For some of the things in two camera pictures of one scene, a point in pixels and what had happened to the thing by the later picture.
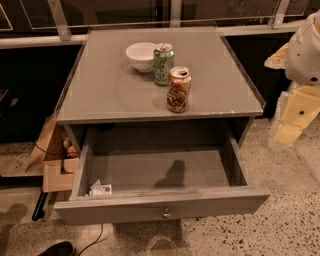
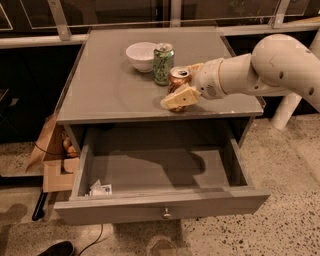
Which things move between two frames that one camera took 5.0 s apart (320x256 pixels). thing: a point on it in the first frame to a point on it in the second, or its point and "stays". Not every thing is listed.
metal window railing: [77, 34] stays
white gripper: [304, 55] to [207, 79]
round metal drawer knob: [166, 215] stays
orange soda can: [179, 89] stays
